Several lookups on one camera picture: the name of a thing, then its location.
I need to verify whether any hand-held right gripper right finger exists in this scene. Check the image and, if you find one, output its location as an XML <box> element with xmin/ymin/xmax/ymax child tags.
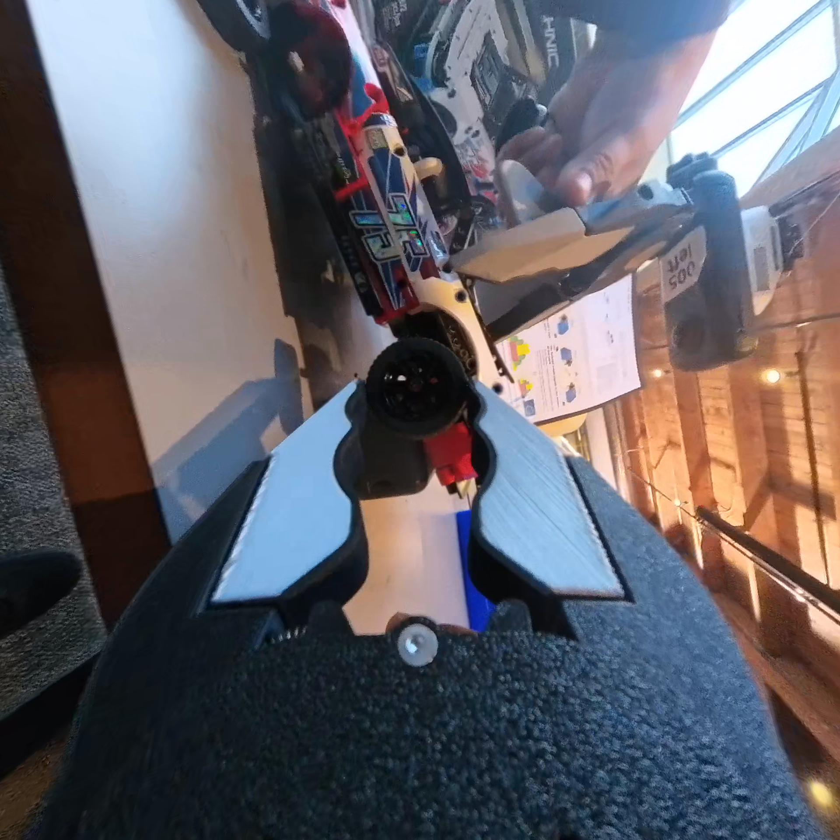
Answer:
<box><xmin>469</xmin><ymin>382</ymin><xmax>627</xmax><ymax>636</ymax></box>

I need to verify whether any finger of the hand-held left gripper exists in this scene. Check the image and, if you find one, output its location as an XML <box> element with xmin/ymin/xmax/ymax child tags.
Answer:
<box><xmin>474</xmin><ymin>262</ymin><xmax>634</xmax><ymax>342</ymax></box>
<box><xmin>451</xmin><ymin>185</ymin><xmax>693</xmax><ymax>284</ymax></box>

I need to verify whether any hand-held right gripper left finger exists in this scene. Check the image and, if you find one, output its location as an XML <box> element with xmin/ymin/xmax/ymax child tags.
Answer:
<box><xmin>209</xmin><ymin>382</ymin><xmax>368</xmax><ymax>641</ymax></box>

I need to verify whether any white brick toy race car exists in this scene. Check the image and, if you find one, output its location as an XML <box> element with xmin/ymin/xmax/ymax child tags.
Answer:
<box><xmin>252</xmin><ymin>0</ymin><xmax>518</xmax><ymax>501</ymax></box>

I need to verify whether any person's left hand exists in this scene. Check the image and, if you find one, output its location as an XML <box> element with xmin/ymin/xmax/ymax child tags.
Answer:
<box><xmin>497</xmin><ymin>29</ymin><xmax>721</xmax><ymax>210</ymax></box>

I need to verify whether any wooden clipboard with instruction sheet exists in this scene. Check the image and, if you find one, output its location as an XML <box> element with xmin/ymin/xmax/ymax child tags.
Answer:
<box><xmin>495</xmin><ymin>274</ymin><xmax>644</xmax><ymax>454</ymax></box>

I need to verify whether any blue storage bin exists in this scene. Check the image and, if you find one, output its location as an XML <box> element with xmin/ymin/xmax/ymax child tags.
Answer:
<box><xmin>455</xmin><ymin>511</ymin><xmax>497</xmax><ymax>635</ymax></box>

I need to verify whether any dark toy car box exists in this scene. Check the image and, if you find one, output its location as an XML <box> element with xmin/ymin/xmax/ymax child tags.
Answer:
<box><xmin>373</xmin><ymin>0</ymin><xmax>599</xmax><ymax>155</ymax></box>

